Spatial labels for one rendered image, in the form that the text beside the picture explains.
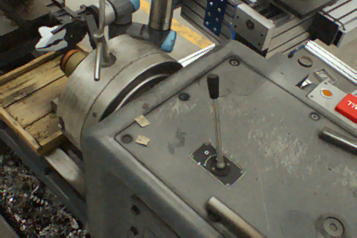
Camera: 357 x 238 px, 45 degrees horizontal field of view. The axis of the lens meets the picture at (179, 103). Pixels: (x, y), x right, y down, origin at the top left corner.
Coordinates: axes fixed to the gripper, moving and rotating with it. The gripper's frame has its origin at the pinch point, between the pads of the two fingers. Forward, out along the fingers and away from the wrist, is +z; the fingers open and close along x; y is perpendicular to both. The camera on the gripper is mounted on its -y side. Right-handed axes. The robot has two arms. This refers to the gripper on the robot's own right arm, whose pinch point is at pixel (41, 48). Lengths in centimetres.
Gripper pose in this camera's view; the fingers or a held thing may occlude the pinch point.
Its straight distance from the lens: 122.6
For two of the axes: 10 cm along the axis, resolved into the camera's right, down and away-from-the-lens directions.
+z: -6.8, 4.8, -5.5
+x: 1.1, -6.8, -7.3
